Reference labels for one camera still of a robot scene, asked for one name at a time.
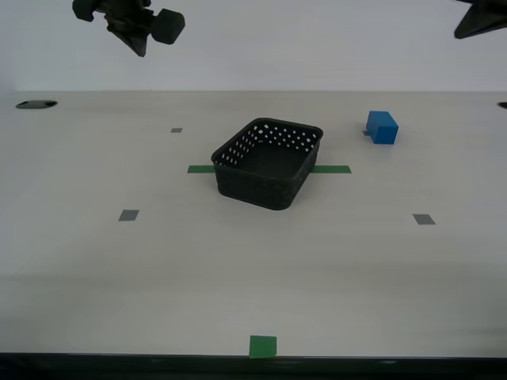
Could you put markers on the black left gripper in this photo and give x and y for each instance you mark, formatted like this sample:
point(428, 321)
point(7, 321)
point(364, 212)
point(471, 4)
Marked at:
point(126, 8)

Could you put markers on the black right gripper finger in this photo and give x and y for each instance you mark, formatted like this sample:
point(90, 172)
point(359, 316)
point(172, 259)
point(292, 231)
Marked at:
point(481, 25)
point(485, 10)

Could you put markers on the black perforated plastic basket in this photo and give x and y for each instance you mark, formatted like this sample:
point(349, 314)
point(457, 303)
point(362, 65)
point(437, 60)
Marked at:
point(257, 186)

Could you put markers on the blue block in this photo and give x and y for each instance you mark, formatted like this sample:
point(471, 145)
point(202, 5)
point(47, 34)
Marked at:
point(383, 128)

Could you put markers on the gray tape square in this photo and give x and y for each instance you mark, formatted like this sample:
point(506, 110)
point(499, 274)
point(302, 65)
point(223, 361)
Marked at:
point(176, 130)
point(424, 219)
point(128, 215)

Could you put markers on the green tape square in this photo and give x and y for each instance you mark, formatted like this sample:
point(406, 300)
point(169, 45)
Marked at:
point(263, 346)

